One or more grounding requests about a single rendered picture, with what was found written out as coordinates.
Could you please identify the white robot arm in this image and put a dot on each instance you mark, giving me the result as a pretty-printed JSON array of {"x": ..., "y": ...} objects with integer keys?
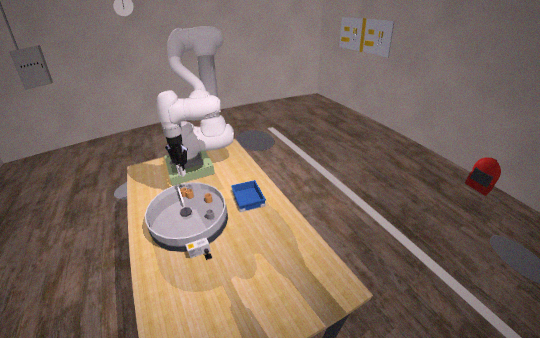
[{"x": 173, "y": 113}]

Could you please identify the grey round turning table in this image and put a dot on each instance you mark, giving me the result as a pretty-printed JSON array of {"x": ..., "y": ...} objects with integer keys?
[{"x": 164, "y": 217}]

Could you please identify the blue crate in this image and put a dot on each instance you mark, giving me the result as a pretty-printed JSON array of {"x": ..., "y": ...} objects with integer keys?
[{"x": 248, "y": 195}]

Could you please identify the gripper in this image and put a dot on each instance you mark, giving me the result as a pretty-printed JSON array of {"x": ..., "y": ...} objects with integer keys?
[{"x": 181, "y": 160}]

